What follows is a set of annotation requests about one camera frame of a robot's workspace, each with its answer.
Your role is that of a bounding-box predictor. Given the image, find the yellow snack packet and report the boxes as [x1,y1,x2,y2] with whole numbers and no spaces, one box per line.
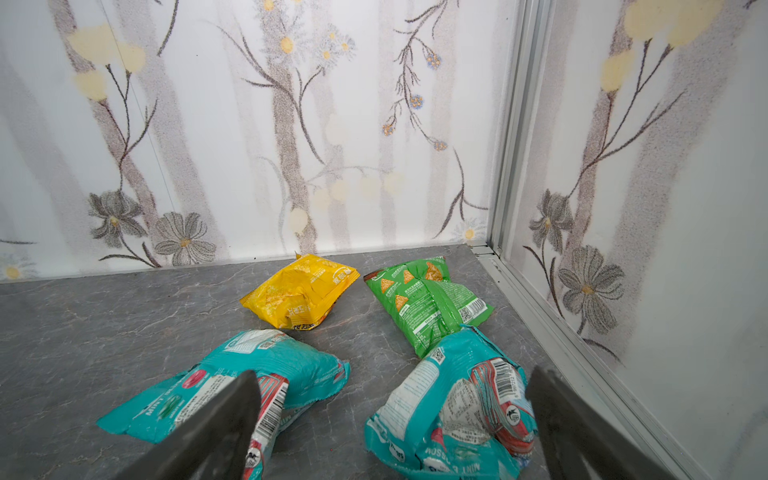
[240,254,360,331]

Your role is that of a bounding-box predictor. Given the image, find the green snack packet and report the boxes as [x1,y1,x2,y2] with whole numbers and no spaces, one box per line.
[364,256,494,358]

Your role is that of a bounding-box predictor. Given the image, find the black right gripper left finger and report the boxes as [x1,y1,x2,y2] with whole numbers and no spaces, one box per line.
[117,370,261,479]

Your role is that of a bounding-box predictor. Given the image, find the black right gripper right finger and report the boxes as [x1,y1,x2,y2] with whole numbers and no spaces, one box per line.
[526,366,673,479]

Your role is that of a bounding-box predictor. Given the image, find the teal snack packet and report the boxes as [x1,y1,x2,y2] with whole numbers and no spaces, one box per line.
[97,329,351,479]
[364,326,538,479]

